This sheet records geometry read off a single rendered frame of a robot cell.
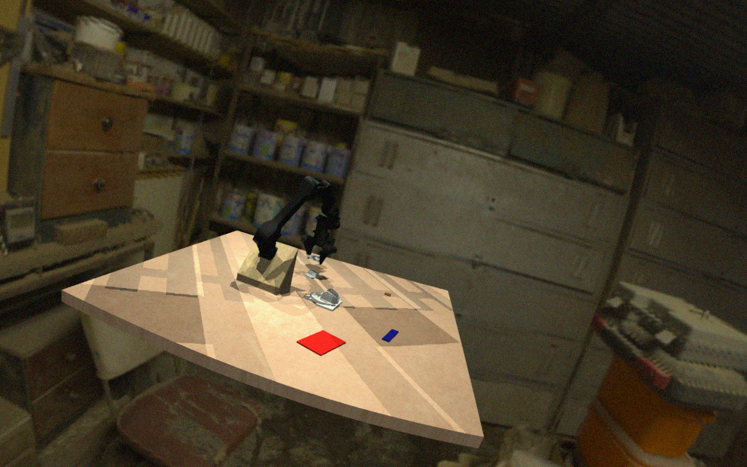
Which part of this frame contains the red flat plate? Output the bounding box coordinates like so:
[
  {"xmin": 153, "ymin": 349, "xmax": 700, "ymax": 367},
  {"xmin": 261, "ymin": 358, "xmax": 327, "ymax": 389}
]
[{"xmin": 296, "ymin": 330, "xmax": 346, "ymax": 356}]

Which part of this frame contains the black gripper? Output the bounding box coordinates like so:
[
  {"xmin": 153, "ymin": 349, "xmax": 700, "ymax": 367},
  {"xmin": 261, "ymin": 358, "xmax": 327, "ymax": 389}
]
[{"xmin": 301, "ymin": 229, "xmax": 337, "ymax": 265}]

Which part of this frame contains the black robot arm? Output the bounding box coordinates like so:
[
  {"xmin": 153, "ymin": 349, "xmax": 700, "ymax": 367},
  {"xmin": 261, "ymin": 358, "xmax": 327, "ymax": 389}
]
[{"xmin": 252, "ymin": 176, "xmax": 340, "ymax": 261}]

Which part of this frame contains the blue flat bar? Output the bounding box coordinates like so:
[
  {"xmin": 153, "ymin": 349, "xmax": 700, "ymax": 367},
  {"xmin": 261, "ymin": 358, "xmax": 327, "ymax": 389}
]
[{"xmin": 382, "ymin": 329, "xmax": 399, "ymax": 342}]

